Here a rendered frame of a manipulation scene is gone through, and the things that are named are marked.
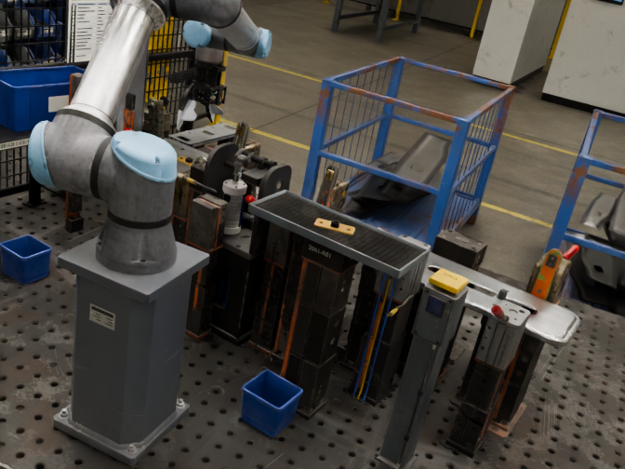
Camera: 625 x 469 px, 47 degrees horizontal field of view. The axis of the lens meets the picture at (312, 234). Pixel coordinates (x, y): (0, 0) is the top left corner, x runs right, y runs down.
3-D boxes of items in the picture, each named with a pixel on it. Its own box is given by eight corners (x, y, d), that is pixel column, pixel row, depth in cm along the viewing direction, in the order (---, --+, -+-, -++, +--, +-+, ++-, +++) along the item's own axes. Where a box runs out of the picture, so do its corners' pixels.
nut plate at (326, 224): (355, 228, 151) (356, 223, 150) (352, 235, 147) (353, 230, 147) (317, 219, 152) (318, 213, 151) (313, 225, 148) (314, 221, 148)
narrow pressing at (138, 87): (142, 132, 229) (151, 25, 215) (115, 138, 220) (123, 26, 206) (141, 131, 230) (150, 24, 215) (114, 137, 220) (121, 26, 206)
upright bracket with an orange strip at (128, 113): (124, 254, 217) (136, 95, 196) (121, 255, 216) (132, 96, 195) (117, 250, 218) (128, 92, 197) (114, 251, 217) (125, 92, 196)
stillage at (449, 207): (368, 186, 509) (398, 54, 469) (475, 222, 483) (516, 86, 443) (292, 240, 408) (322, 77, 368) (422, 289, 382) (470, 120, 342)
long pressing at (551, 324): (586, 314, 172) (588, 310, 171) (562, 353, 154) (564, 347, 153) (166, 139, 231) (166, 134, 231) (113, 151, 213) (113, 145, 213)
